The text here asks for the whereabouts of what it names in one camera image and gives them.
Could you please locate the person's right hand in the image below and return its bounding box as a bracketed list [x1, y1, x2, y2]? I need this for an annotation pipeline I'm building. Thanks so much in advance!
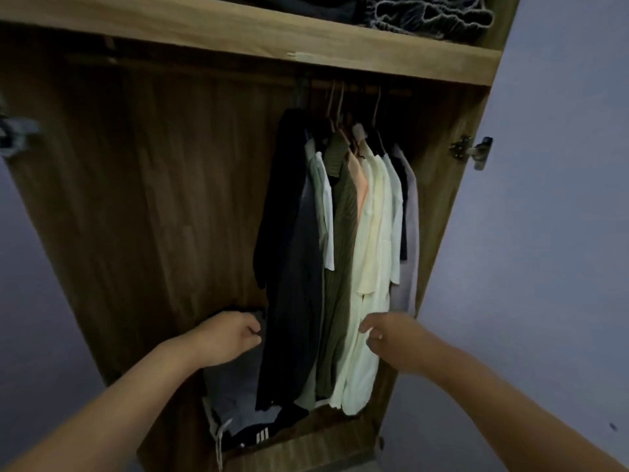
[358, 312, 446, 378]

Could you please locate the person's left hand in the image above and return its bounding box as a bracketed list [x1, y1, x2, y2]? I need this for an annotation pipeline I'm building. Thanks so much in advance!
[186, 311, 263, 369]

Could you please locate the heap of grey black clothes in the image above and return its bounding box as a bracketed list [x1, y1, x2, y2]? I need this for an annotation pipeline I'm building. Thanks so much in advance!
[204, 309, 354, 463]

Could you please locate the black leather jacket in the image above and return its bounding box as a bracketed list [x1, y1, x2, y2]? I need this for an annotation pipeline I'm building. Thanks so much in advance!
[253, 108, 325, 414]

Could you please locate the row of clothes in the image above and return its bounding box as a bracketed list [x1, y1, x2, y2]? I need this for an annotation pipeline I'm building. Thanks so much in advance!
[294, 81, 421, 417]

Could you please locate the lilac wardrobe door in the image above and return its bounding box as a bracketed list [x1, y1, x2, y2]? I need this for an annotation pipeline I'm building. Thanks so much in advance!
[0, 0, 629, 472]

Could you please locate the stack of dark clothes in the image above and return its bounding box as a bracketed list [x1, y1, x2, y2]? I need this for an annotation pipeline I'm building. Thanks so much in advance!
[196, 0, 495, 45]

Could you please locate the person's right forearm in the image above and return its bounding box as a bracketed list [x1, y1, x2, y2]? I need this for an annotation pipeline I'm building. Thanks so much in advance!
[425, 336, 628, 472]

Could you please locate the person's left forearm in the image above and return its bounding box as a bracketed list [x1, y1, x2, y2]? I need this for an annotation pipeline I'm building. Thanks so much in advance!
[0, 334, 205, 472]

